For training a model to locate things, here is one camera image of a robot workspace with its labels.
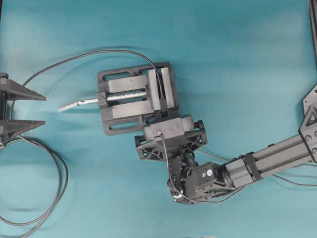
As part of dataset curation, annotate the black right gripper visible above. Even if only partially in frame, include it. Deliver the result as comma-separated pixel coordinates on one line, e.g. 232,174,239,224
134,109,206,161

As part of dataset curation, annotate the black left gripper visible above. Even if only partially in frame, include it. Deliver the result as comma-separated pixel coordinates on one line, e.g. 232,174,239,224
0,73,46,149

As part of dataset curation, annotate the black male USB cable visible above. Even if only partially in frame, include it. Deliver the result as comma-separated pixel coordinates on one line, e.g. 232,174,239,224
0,135,69,238

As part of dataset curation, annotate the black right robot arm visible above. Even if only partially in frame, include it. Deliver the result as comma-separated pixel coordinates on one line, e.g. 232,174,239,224
135,89,317,205

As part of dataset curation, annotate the grey bench vise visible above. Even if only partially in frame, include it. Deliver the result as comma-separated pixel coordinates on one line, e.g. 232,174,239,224
57,61,182,136

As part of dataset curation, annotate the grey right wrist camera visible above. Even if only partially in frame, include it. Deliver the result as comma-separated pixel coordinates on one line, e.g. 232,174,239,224
143,115,194,141

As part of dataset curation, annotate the black female USB cable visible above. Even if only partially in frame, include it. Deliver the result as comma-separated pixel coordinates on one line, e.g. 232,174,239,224
10,49,166,110

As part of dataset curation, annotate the black aluminium frame rail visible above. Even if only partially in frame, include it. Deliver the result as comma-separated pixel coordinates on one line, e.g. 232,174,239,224
309,0,317,57

